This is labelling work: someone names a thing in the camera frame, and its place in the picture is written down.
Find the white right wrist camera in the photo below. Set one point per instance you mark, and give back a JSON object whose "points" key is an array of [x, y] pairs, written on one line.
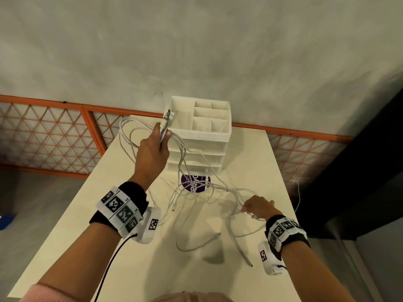
{"points": [[267, 257]]}

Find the right wristband with square markers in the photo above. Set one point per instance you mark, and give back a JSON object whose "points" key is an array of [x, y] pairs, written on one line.
{"points": [[283, 231]]}

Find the white plastic drawer organizer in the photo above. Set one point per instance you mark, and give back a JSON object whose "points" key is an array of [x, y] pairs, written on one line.
{"points": [[207, 135]]}

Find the left wristband with square markers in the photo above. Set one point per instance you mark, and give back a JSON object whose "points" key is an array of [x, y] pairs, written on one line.
{"points": [[118, 207]]}

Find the person's right forearm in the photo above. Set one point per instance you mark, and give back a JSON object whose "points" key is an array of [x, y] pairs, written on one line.
{"points": [[311, 273]]}

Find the person's left thumb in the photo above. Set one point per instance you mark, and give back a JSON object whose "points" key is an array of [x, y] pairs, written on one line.
{"points": [[166, 139]]}

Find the person's left forearm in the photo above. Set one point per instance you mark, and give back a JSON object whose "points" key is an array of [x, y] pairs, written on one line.
{"points": [[82, 257]]}

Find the person's right hand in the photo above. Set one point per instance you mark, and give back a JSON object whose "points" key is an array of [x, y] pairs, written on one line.
{"points": [[259, 206]]}

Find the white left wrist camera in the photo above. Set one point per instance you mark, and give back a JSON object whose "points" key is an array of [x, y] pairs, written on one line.
{"points": [[149, 226]]}

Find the wristband with square markers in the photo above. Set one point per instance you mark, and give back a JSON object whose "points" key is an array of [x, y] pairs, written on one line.
{"points": [[283, 231], [118, 207]]}

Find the person's left hand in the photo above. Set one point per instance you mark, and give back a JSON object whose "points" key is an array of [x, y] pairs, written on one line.
{"points": [[151, 160]]}

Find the orange mesh railing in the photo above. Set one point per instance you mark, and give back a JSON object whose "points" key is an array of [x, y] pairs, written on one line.
{"points": [[47, 138]]}

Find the purple round sticker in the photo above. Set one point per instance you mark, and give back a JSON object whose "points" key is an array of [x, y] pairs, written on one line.
{"points": [[196, 184]]}

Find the blue object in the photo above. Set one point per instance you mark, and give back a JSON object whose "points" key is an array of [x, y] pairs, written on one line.
{"points": [[5, 222]]}

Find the pink sleeve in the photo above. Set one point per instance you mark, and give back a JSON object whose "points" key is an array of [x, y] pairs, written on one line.
{"points": [[37, 294]]}

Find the person's right fingers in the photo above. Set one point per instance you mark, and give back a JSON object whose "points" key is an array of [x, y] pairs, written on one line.
{"points": [[248, 211]]}

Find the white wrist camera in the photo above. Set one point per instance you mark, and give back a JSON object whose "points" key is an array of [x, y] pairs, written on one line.
{"points": [[267, 257], [149, 226]]}

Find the dark cabinet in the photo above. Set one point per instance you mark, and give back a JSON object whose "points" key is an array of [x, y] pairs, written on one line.
{"points": [[362, 172]]}

